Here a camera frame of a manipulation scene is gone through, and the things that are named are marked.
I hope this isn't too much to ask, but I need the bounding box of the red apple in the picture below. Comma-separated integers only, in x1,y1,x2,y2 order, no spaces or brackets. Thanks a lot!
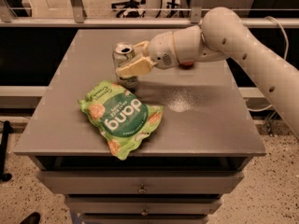
180,61,194,68

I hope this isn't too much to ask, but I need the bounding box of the black stand base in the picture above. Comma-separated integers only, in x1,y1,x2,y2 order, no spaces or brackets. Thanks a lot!
0,120,13,182

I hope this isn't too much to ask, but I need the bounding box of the metal railing frame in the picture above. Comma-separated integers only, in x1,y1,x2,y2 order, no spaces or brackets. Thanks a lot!
0,0,299,29

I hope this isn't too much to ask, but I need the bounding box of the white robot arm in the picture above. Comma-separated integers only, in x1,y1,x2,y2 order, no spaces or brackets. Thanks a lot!
116,7,299,136

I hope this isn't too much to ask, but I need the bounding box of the drawer knob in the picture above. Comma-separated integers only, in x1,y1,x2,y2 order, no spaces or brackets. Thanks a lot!
137,184,147,194
140,207,149,217

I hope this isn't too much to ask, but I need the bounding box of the black shoe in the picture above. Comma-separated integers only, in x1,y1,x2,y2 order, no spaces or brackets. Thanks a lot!
20,212,40,224

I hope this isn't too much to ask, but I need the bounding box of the grey drawer cabinet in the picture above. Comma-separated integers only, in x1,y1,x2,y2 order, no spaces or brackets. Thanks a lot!
15,29,265,224

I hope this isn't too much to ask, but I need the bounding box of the white cable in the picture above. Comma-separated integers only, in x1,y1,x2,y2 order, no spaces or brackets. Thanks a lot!
248,15,291,113

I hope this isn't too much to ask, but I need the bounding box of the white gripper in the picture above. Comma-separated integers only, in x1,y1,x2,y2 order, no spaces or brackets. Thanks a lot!
116,32,178,78

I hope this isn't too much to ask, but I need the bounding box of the green rice chip bag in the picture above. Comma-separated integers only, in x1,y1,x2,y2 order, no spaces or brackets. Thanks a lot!
78,81,164,161

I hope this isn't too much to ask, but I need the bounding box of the black office chair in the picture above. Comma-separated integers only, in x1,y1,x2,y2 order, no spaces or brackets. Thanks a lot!
107,0,147,19

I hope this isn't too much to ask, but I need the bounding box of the top drawer knob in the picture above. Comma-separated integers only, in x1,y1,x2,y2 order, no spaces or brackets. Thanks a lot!
137,184,147,194

